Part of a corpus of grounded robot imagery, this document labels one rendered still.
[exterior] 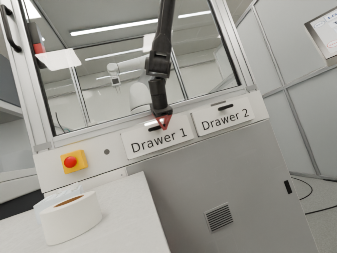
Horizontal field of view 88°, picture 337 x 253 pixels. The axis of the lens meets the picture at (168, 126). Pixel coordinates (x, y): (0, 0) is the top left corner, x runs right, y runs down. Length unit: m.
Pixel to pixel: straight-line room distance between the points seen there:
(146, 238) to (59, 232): 0.13
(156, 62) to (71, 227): 0.48
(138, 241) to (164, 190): 0.58
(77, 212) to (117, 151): 0.49
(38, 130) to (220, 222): 0.81
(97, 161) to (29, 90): 0.38
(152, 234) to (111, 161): 0.57
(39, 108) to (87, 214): 0.63
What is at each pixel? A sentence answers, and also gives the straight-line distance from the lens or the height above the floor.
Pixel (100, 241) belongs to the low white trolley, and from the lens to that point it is 0.23.
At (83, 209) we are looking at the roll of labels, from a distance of 0.27.
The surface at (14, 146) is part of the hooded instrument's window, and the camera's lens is 1.48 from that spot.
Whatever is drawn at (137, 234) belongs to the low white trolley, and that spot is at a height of 0.76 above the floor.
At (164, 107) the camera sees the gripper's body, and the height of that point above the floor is 0.96.
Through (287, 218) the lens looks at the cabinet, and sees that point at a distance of 1.04.
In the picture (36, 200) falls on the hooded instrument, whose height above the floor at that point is 0.74.
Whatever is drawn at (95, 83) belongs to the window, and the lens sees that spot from 0.83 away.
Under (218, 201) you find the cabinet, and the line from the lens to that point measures 0.84.
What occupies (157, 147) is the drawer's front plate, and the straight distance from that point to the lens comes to 0.72.
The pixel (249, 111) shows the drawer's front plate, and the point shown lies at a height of 0.86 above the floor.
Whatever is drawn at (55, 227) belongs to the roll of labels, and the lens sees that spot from 0.28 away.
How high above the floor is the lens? 0.84
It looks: 5 degrees up
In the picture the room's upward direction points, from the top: 18 degrees counter-clockwise
